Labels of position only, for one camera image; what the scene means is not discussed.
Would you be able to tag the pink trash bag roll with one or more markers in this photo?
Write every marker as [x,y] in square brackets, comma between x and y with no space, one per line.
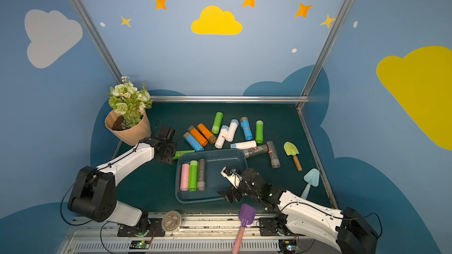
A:
[185,177]

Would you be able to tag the controller board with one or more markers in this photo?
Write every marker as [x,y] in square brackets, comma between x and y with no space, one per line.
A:
[287,247]
[139,245]

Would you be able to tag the clear plastic lidded cup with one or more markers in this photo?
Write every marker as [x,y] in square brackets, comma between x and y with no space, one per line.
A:
[172,221]

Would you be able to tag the orange trash bag roll right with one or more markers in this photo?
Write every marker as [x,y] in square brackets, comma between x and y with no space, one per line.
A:
[207,133]

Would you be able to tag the green trash bag roll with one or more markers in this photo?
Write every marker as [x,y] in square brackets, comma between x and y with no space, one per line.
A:
[179,154]
[217,123]
[259,132]
[193,176]

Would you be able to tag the white roll lying flat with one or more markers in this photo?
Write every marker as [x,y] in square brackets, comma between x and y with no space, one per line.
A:
[243,145]

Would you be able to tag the dark teal storage box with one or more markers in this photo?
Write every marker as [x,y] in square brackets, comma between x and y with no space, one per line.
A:
[215,182]

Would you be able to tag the blue trash bag roll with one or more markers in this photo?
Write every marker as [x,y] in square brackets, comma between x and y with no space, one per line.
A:
[193,142]
[245,125]

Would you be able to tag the white trash bag roll right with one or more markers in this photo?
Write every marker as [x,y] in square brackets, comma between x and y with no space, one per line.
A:
[232,130]

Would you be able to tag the white trash bag roll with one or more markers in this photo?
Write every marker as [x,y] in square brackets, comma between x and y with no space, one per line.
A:
[221,138]
[232,130]

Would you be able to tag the blue trash bag roll right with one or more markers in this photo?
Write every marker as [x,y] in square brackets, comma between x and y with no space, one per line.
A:
[245,125]

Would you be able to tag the grey trash bag roll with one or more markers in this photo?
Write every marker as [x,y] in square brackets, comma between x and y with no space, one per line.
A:
[256,151]
[273,156]
[201,176]

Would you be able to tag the light blue toy spade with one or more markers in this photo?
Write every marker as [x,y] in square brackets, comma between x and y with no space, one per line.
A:
[312,179]

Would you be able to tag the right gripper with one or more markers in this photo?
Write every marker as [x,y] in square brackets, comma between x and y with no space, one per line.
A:
[238,186]

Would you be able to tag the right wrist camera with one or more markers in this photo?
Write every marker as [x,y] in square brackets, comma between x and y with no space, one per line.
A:
[232,175]

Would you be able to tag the blue trash bag roll left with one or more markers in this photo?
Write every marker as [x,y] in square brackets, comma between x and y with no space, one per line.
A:
[193,142]

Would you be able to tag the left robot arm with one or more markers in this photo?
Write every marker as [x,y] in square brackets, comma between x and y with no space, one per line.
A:
[94,193]

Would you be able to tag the green toy trowel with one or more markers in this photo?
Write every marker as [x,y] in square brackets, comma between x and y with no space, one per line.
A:
[291,150]

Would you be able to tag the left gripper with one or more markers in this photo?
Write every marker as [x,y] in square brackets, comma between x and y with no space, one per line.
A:
[169,153]

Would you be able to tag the flower pot with plant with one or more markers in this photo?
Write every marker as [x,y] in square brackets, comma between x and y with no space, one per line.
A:
[128,119]

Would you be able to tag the orange trash bag roll left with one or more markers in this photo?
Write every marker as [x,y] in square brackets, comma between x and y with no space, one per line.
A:
[198,136]

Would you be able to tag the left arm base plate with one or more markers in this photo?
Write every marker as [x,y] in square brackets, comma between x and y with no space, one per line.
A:
[153,228]

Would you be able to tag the purple toy shovel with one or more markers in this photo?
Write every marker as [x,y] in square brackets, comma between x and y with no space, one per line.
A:
[246,217]

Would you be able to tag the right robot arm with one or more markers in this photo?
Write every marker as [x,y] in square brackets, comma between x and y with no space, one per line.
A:
[345,230]

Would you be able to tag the right controller board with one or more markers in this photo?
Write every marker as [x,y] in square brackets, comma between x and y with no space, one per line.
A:
[287,247]

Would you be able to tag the white trash bag roll left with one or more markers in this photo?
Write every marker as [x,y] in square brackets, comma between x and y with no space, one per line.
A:
[221,138]

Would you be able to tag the left controller board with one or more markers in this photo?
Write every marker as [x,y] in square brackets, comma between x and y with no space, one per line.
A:
[139,245]

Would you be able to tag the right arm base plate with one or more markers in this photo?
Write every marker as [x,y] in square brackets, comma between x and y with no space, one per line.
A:
[272,227]

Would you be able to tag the orange trash bag roll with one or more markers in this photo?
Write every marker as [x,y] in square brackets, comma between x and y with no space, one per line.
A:
[207,133]
[198,136]

